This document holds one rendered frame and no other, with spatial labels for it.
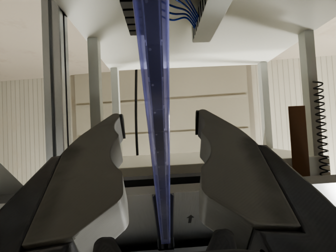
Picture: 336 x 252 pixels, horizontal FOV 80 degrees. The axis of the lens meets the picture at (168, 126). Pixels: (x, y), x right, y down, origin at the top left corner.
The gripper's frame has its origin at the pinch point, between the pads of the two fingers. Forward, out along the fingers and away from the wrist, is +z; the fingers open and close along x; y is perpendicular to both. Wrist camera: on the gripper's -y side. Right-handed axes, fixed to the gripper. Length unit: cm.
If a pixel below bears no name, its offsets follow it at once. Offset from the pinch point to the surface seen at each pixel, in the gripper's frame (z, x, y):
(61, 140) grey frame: 26.3, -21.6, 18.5
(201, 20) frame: 38.6, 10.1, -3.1
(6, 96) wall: 286, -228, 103
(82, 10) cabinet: 42.9, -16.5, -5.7
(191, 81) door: 256, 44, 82
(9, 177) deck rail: 8.4, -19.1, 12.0
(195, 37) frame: 45.5, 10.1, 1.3
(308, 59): 49, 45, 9
